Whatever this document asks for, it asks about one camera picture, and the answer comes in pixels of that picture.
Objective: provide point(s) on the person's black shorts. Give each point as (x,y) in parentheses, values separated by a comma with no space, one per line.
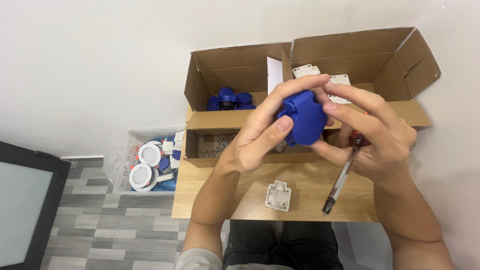
(285,243)

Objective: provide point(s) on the person's left hand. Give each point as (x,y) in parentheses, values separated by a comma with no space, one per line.
(243,146)

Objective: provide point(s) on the clear plastic crate of lamps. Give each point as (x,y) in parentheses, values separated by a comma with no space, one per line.
(146,168)

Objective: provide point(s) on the person's right hand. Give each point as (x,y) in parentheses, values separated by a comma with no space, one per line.
(386,142)

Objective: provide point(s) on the pile of small metal screws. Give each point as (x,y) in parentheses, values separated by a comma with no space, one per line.
(216,147)

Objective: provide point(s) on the small white plastic part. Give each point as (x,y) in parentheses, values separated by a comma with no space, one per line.
(279,147)

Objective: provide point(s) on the heap of blue socket parts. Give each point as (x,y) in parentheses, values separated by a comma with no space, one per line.
(230,100)

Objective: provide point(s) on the black framed glass panel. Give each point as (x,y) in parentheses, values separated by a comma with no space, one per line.
(26,202)

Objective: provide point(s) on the large open cardboard box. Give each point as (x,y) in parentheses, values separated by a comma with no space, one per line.
(356,52)

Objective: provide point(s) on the person's grey shirt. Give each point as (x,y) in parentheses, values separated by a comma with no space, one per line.
(198,260)

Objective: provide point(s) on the white plastic socket base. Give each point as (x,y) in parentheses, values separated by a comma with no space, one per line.
(340,79)
(278,195)
(305,70)

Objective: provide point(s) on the blue plastic socket cover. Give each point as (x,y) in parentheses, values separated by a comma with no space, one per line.
(305,120)

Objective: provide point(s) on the cardboard box with blue parts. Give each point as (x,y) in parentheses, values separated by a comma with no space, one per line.
(228,71)

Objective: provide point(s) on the white paper sheet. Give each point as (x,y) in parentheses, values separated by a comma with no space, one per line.
(275,73)

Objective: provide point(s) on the shallow cardboard box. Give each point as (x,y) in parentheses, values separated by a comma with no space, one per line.
(198,161)

